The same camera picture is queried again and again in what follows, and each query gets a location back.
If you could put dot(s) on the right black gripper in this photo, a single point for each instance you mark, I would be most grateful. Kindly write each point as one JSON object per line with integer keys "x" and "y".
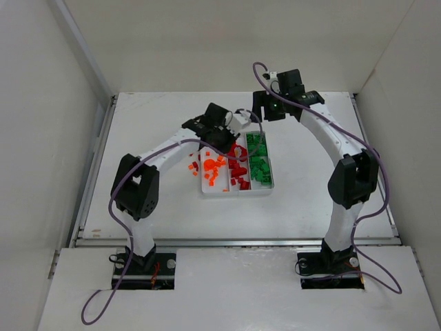
{"x": 266, "y": 107}

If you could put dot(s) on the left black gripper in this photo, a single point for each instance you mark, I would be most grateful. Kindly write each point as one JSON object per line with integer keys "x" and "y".
{"x": 224, "y": 142}

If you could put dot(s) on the red flower print lego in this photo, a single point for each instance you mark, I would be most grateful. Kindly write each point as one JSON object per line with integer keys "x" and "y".
{"x": 238, "y": 153}

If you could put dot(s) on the orange dome lego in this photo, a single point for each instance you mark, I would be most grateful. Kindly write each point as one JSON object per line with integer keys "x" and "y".
{"x": 209, "y": 164}

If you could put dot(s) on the red arch lego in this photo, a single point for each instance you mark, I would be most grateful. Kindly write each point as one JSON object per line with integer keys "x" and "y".
{"x": 238, "y": 172}

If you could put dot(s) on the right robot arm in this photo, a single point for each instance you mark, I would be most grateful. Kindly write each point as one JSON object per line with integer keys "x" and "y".
{"x": 355, "y": 174}

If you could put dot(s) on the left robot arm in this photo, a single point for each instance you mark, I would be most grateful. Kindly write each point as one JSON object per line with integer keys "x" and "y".
{"x": 135, "y": 191}

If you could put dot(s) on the orange lego pile in tray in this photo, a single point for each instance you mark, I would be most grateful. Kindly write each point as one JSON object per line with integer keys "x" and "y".
{"x": 214, "y": 181}

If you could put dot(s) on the red lego pile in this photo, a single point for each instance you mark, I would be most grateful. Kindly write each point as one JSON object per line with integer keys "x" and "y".
{"x": 195, "y": 163}

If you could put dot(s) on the white three-compartment tray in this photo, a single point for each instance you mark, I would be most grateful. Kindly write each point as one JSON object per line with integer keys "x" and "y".
{"x": 233, "y": 182}

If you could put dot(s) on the green lego pile in tray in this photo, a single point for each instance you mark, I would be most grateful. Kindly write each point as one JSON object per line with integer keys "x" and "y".
{"x": 259, "y": 162}

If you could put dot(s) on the red square lego in tray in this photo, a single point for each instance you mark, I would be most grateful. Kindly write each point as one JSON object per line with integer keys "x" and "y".
{"x": 243, "y": 184}

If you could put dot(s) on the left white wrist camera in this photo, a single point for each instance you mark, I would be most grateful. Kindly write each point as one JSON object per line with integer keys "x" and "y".
{"x": 239, "y": 121}

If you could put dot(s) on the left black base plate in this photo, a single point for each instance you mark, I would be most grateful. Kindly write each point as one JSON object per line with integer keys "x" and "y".
{"x": 157, "y": 274}

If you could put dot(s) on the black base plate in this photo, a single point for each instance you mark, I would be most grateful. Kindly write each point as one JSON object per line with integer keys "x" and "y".
{"x": 157, "y": 274}
{"x": 316, "y": 273}

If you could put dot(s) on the aluminium rail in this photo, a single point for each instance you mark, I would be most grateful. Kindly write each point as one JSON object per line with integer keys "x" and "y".
{"x": 235, "y": 243}

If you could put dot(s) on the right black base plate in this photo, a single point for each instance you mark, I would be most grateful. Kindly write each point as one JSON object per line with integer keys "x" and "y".
{"x": 316, "y": 273}

